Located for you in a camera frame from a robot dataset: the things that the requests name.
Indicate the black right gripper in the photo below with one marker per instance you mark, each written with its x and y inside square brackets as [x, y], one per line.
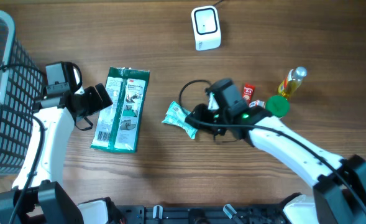
[202, 112]

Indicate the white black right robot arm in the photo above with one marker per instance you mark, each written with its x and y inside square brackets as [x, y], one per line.
[338, 184]

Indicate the green 3M gloves package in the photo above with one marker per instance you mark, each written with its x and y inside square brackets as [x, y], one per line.
[117, 128]

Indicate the red white tissue pack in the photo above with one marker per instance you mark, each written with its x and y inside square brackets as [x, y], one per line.
[257, 103]

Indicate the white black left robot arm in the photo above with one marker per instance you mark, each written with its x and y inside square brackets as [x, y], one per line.
[37, 195]

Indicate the yellow oil bottle silver cap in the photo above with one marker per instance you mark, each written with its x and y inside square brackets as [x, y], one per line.
[292, 82]

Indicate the white barcode scanner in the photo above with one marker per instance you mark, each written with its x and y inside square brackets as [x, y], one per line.
[206, 28]

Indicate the grey plastic shopping basket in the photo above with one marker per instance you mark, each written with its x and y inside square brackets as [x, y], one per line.
[20, 83]

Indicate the red Nescafe coffee stick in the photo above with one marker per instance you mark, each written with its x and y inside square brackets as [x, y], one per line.
[248, 92]

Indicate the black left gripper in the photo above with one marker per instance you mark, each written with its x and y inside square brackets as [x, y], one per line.
[98, 104]

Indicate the pale green snack packet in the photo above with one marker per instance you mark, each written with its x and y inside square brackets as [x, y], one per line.
[176, 115]

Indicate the green lid small jar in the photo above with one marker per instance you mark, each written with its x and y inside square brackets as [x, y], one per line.
[278, 106]

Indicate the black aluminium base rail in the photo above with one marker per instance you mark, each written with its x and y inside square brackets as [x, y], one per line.
[254, 214]

